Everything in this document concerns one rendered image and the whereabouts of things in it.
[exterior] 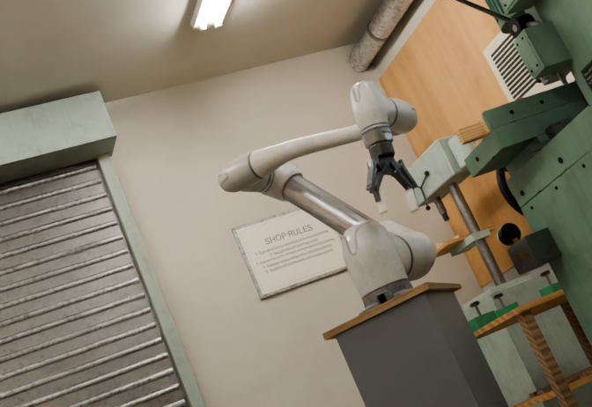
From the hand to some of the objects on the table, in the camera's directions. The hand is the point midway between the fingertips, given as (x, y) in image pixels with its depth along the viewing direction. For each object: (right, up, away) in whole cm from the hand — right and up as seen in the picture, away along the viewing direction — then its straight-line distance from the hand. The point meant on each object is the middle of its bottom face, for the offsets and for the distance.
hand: (398, 208), depth 275 cm
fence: (+48, +31, -20) cm, 61 cm away
